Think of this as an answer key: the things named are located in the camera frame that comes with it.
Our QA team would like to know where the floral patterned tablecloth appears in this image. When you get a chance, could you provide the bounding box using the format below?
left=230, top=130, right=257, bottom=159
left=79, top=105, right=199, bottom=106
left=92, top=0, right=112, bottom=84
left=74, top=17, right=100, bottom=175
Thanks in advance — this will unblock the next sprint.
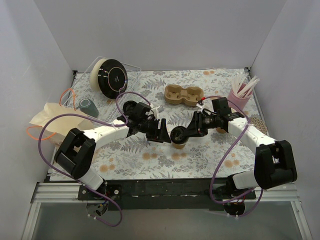
left=49, top=67, right=278, bottom=181

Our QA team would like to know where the dark green mug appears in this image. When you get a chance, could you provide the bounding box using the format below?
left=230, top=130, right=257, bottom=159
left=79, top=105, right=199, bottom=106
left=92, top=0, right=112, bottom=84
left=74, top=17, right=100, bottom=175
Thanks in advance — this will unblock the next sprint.
left=78, top=98, right=99, bottom=118

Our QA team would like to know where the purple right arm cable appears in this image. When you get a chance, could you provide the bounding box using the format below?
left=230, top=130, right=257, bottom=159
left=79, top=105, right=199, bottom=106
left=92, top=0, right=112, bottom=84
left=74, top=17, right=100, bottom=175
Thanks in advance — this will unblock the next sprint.
left=199, top=96, right=263, bottom=221

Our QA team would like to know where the black coffee cup lid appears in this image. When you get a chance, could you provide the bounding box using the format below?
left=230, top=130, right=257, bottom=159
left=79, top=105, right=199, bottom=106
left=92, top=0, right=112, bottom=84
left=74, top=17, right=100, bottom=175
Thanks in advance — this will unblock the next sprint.
left=170, top=126, right=186, bottom=142

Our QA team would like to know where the brown pulp cup carrier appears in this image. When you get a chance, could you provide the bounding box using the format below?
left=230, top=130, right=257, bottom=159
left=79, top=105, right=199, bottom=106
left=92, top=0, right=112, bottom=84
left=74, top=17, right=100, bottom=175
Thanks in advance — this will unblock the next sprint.
left=164, top=84, right=204, bottom=107

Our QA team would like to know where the brown paper coffee cup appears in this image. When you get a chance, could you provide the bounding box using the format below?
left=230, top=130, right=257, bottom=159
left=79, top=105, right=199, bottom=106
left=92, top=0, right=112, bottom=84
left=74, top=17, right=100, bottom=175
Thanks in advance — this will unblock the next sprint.
left=172, top=142, right=187, bottom=150

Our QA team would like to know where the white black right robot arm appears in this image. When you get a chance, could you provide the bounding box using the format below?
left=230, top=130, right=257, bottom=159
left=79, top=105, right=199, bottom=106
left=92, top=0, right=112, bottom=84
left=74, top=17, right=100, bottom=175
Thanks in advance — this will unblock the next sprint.
left=171, top=97, right=298, bottom=199

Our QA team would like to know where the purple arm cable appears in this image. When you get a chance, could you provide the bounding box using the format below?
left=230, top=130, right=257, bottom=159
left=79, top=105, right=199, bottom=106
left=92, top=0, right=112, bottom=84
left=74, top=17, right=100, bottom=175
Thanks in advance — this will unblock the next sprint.
left=199, top=96, right=263, bottom=221
left=37, top=91, right=153, bottom=227

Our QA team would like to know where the stack of paper cups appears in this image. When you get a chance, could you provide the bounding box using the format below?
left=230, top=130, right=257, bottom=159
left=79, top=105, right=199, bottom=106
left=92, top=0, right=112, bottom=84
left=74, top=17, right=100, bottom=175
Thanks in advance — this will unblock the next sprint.
left=215, top=108, right=236, bottom=134

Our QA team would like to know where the aluminium frame rail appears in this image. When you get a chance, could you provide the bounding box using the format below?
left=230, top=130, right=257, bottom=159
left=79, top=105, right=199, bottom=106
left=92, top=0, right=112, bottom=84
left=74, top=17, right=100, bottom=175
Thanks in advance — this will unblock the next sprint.
left=22, top=182, right=312, bottom=240

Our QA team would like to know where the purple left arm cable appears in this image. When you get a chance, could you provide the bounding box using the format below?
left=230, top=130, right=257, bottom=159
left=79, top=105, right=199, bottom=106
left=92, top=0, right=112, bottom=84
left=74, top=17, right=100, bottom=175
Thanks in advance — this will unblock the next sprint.
left=37, top=91, right=153, bottom=227

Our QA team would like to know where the pink straw holder cup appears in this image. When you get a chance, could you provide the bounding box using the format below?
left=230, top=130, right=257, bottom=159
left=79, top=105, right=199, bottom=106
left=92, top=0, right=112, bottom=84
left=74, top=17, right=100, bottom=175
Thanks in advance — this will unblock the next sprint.
left=227, top=89, right=253, bottom=111

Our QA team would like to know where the cream round plate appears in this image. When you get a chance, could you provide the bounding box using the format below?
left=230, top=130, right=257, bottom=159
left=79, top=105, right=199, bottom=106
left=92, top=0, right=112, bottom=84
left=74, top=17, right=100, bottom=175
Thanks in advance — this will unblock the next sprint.
left=89, top=58, right=107, bottom=92

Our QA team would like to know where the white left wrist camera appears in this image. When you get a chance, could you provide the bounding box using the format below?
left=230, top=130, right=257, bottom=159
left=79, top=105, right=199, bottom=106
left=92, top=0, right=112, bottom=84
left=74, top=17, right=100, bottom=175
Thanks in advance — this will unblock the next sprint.
left=150, top=104, right=164, bottom=119

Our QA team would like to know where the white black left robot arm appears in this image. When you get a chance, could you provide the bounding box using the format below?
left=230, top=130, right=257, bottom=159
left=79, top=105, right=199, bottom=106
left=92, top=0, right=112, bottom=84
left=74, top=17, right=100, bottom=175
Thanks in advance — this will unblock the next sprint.
left=54, top=100, right=171, bottom=200

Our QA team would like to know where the kraft paper takeout bag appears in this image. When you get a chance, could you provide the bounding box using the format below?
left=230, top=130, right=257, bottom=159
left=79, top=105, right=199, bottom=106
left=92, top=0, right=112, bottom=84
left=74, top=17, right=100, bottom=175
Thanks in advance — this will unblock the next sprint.
left=29, top=102, right=94, bottom=148

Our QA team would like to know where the black table front rail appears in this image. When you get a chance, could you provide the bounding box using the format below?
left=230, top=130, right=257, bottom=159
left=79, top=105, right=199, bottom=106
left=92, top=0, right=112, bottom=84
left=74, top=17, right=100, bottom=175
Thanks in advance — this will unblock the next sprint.
left=77, top=177, right=256, bottom=212

